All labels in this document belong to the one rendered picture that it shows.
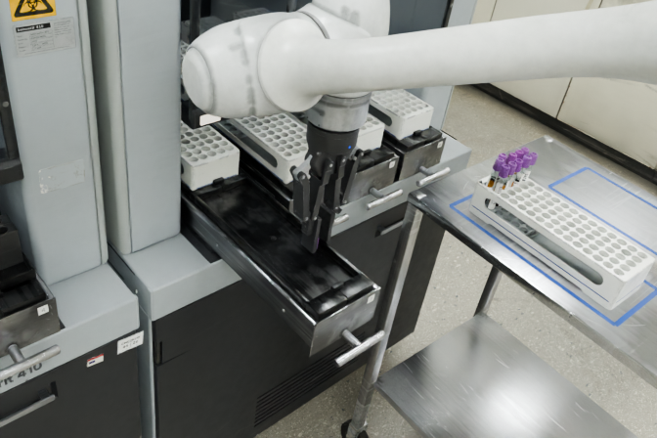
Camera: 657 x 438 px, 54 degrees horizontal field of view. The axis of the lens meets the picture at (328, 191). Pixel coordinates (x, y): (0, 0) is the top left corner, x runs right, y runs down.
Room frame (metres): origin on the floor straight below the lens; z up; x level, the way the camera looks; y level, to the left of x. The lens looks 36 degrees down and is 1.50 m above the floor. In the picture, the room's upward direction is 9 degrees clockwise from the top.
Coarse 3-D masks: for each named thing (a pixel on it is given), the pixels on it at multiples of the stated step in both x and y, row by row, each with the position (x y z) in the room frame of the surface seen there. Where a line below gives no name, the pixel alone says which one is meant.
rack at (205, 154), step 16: (208, 128) 1.03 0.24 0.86; (192, 144) 0.96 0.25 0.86; (208, 144) 0.97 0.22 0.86; (224, 144) 0.99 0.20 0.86; (192, 160) 0.92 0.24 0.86; (208, 160) 0.92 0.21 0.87; (224, 160) 0.94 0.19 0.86; (192, 176) 0.90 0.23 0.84; (208, 176) 0.92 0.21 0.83; (224, 176) 0.94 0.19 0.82
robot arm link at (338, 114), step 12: (324, 96) 0.77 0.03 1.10; (312, 108) 0.79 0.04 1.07; (324, 108) 0.77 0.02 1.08; (336, 108) 0.77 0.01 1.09; (348, 108) 0.77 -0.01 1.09; (360, 108) 0.78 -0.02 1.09; (312, 120) 0.79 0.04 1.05; (324, 120) 0.77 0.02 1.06; (336, 120) 0.77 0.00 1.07; (348, 120) 0.78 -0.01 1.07; (360, 120) 0.79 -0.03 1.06
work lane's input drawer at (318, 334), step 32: (192, 192) 0.89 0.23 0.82; (224, 192) 0.92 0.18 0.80; (256, 192) 0.93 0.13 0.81; (192, 224) 0.86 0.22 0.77; (224, 224) 0.82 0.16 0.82; (256, 224) 0.85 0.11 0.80; (288, 224) 0.86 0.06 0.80; (224, 256) 0.80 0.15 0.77; (256, 256) 0.76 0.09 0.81; (288, 256) 0.78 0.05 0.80; (320, 256) 0.79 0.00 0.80; (256, 288) 0.73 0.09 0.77; (288, 288) 0.70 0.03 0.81; (320, 288) 0.72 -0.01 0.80; (352, 288) 0.72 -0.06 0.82; (288, 320) 0.68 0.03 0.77; (320, 320) 0.66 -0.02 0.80; (352, 320) 0.70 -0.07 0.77; (352, 352) 0.65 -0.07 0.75
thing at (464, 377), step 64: (448, 192) 1.01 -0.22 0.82; (576, 192) 1.09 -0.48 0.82; (640, 192) 1.13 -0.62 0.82; (512, 256) 0.85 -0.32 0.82; (384, 320) 0.98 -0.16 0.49; (576, 320) 0.73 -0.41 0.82; (640, 320) 0.75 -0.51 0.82; (384, 384) 0.98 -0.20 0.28; (448, 384) 1.01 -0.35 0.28; (512, 384) 1.05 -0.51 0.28
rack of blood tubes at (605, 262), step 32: (480, 192) 0.96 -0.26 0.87; (512, 192) 0.96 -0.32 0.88; (544, 192) 0.97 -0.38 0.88; (512, 224) 0.93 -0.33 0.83; (544, 224) 0.87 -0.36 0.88; (576, 224) 0.89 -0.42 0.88; (576, 256) 0.82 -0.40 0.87; (608, 256) 0.82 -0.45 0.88; (640, 256) 0.84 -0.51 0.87; (608, 288) 0.77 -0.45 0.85
